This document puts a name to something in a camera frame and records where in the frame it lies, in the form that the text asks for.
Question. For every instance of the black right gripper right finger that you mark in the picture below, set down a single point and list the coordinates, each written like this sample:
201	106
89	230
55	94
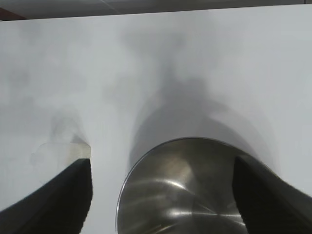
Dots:
273	207

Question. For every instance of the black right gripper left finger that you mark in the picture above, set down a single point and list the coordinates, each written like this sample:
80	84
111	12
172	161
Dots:
56	202

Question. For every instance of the translucent plastic measuring cup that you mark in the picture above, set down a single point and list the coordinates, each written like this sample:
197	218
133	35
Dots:
61	152

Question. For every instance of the stainless steel mixing bowl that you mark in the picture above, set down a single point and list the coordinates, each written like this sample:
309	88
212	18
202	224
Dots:
175	190

